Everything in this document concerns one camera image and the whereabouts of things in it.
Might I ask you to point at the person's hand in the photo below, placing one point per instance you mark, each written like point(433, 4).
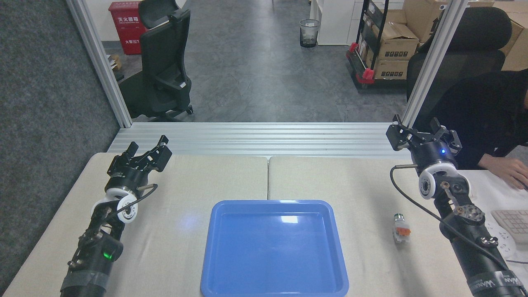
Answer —
point(511, 169)

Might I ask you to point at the silver aluminium post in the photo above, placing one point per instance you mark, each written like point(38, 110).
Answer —
point(101, 62)
point(433, 62)

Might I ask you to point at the black office chair with armrests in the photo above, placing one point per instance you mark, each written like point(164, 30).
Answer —
point(163, 62)

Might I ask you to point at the white power strip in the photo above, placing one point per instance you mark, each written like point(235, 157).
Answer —
point(501, 243)

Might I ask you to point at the person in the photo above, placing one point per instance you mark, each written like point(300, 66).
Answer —
point(482, 111)

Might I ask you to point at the black high-back office chair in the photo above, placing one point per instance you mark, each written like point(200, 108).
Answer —
point(474, 45)

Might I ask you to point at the white keyboard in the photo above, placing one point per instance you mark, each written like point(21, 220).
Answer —
point(513, 225)

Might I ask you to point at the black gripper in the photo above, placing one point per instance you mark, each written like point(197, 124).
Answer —
point(433, 153)
point(128, 175)

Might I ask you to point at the white cabinet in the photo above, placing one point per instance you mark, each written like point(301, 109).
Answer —
point(334, 20)

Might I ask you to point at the blue plastic tray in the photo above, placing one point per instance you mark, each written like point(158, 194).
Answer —
point(274, 251)

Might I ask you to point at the silver aluminium rail platform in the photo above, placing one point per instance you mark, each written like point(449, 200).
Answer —
point(264, 138)

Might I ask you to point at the black mesh trash bin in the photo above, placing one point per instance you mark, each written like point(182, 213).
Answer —
point(309, 33)

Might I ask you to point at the white orange switch part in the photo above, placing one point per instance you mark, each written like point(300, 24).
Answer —
point(400, 229)

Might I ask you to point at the red fire equipment box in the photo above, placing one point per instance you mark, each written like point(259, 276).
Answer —
point(126, 29)

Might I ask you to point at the flat cardboard box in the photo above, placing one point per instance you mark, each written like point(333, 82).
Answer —
point(390, 69)

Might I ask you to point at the black red cart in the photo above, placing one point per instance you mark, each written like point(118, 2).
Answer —
point(365, 76)

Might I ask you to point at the open cardboard box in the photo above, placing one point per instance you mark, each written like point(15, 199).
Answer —
point(396, 43)

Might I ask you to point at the large cardboard box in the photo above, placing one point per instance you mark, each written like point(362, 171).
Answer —
point(423, 16)

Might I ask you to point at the tall cardboard box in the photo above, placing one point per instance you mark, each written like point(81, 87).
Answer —
point(517, 45)

